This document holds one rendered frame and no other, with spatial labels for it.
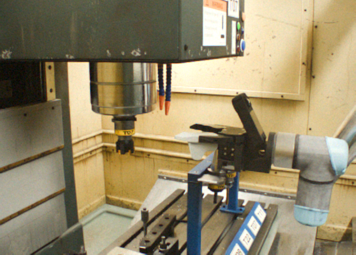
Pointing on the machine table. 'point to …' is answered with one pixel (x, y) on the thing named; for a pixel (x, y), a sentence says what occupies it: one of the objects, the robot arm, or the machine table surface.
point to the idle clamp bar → (147, 247)
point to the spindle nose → (123, 88)
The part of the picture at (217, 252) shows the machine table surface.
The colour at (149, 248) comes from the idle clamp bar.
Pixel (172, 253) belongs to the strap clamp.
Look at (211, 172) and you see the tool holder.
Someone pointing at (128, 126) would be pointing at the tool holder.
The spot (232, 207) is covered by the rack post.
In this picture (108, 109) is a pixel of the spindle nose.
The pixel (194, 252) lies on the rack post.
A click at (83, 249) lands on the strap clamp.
